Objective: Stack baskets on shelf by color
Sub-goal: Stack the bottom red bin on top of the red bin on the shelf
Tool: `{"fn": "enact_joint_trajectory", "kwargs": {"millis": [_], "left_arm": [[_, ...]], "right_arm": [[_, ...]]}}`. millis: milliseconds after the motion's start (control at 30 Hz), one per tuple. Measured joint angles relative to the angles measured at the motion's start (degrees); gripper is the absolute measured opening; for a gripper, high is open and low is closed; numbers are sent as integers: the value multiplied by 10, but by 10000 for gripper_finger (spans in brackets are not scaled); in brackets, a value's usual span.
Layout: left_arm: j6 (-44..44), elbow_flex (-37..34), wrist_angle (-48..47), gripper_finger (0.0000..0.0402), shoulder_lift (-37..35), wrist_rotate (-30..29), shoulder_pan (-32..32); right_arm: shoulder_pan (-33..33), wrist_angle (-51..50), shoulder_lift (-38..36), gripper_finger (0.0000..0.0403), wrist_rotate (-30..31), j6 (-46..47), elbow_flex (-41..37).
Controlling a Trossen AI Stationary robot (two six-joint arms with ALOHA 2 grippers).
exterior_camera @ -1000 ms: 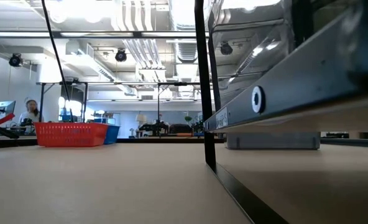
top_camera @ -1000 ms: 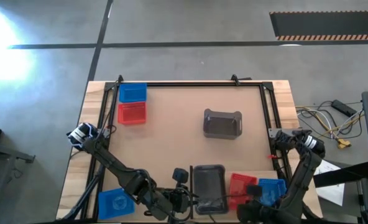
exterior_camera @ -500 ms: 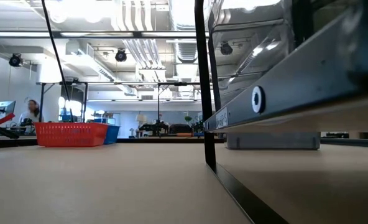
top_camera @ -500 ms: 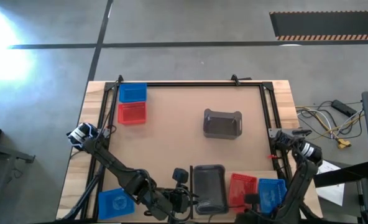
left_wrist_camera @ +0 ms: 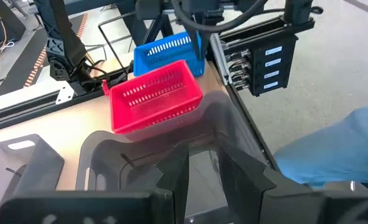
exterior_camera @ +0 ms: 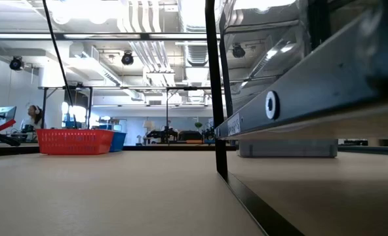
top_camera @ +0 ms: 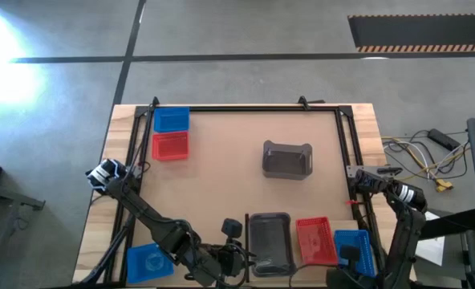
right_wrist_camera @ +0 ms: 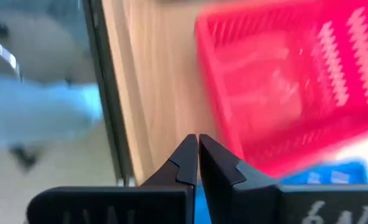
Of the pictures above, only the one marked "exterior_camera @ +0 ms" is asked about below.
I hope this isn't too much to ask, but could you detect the blue plastic basket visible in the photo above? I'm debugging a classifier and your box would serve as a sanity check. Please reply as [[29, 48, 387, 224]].
[[108, 131, 128, 153]]

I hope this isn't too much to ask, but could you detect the red plastic basket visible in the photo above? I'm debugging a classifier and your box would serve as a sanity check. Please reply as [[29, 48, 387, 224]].
[[35, 128, 115, 156]]

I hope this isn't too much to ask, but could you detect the white label sticker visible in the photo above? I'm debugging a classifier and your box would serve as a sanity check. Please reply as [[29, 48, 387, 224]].
[[226, 113, 242, 137]]

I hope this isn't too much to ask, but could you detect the white table lamp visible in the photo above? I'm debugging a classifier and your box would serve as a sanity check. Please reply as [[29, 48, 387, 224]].
[[142, 119, 156, 145]]

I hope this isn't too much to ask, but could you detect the white round bolt cap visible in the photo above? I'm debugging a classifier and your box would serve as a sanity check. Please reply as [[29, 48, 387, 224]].
[[264, 90, 281, 121]]

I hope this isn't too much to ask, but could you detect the black ceiling spotlight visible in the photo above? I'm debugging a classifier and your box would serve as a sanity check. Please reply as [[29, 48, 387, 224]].
[[121, 51, 135, 66], [9, 56, 24, 71], [232, 44, 246, 59]]

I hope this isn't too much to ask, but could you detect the black linear light fixture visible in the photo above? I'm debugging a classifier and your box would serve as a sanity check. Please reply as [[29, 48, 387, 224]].
[[0, 31, 221, 42]]

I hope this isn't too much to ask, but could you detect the person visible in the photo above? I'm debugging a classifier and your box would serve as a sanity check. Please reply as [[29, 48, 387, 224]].
[[26, 104, 45, 130]]

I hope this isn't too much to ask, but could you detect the red slanted bar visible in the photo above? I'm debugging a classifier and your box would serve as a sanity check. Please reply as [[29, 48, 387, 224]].
[[0, 119, 17, 132]]

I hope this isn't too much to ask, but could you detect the grey computer monitor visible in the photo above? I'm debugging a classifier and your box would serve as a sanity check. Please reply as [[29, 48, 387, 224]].
[[0, 105, 18, 129]]

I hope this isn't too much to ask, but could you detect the black background rig frame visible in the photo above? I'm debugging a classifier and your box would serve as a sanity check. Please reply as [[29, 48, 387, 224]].
[[165, 86, 214, 145], [38, 85, 94, 130]]

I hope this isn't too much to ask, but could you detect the black aluminium rig frame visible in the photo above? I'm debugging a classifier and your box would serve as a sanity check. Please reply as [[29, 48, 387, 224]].
[[0, 143, 388, 157]]

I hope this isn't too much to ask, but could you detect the silver ribbed ventilation duct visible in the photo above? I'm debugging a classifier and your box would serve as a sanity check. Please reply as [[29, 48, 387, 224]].
[[184, 42, 211, 67]]

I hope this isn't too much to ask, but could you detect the wooden shelf black metal frame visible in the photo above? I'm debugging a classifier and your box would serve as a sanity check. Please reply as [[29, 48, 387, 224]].
[[204, 0, 388, 236]]

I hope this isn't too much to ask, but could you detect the thin black hanging cable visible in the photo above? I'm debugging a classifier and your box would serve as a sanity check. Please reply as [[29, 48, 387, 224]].
[[41, 0, 79, 129]]

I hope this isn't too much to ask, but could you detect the thick black cable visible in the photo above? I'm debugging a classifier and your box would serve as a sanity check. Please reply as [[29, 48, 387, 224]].
[[0, 125, 21, 148]]

